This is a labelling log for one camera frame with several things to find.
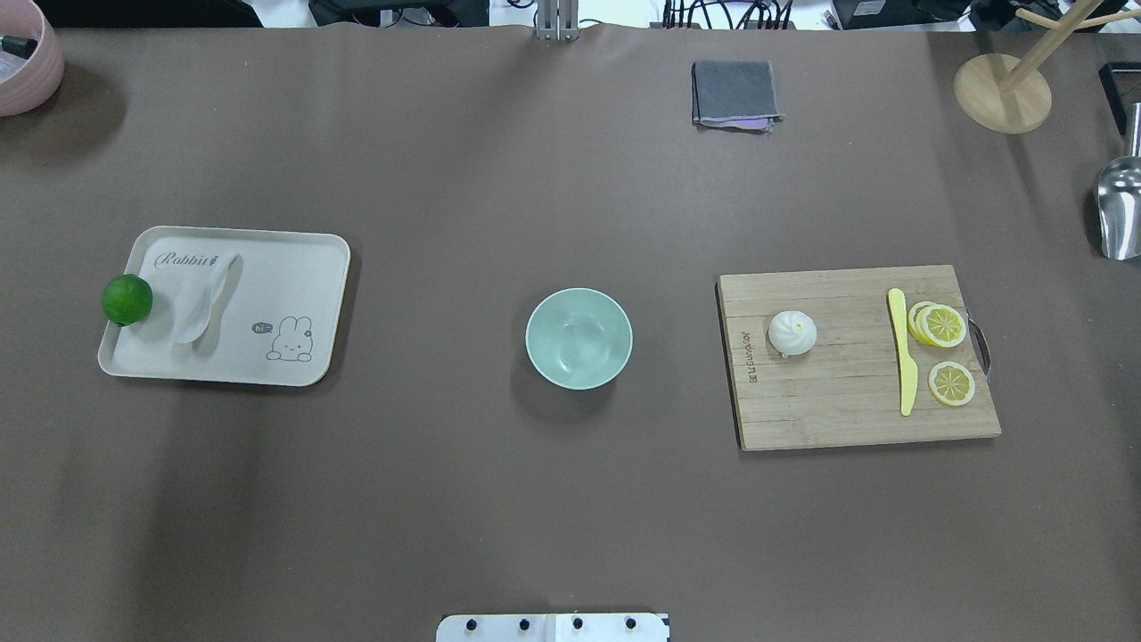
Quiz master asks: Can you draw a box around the white steamed bun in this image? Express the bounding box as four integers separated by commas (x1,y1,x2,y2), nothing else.
768,310,817,358

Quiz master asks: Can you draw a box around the white ceramic spoon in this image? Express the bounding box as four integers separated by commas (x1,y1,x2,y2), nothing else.
173,251,241,346

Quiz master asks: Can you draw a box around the mint green bowl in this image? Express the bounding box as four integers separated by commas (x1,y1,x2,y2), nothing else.
524,287,633,391

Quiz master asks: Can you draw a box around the pink bowl with ice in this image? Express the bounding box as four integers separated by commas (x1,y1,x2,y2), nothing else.
1,1,64,117

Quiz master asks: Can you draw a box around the grey folded cloth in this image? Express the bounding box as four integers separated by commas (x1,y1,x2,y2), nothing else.
690,60,785,133

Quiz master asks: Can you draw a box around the bamboo cutting board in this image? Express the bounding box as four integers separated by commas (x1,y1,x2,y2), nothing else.
717,265,1002,452

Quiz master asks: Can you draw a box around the white rabbit tray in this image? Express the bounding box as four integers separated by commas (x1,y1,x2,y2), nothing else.
98,225,351,387

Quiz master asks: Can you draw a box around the yellow plastic knife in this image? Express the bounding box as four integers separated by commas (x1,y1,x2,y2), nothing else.
887,289,919,417

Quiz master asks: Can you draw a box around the lemon slice stack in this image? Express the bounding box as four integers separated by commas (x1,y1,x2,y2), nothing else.
907,300,968,349

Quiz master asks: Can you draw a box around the single lemon slice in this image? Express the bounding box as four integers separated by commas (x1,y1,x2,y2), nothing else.
926,361,976,407

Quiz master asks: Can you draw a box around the green lime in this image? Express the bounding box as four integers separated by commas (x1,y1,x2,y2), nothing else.
102,274,153,326

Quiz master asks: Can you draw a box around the wooden mug tree stand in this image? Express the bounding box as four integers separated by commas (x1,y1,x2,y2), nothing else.
953,1,1140,135

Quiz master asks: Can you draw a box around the metal scoop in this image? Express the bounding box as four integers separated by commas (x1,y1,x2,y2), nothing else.
1097,103,1140,260

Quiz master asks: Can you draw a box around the black tray at edge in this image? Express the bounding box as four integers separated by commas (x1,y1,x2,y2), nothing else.
1097,60,1140,136

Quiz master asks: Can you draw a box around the metal tube black cap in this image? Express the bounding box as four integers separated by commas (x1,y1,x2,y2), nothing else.
1,34,39,60

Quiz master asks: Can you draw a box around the aluminium frame post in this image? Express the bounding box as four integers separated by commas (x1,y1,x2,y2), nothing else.
535,0,581,42

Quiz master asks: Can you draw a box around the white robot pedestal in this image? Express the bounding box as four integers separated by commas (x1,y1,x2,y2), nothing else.
436,613,671,641

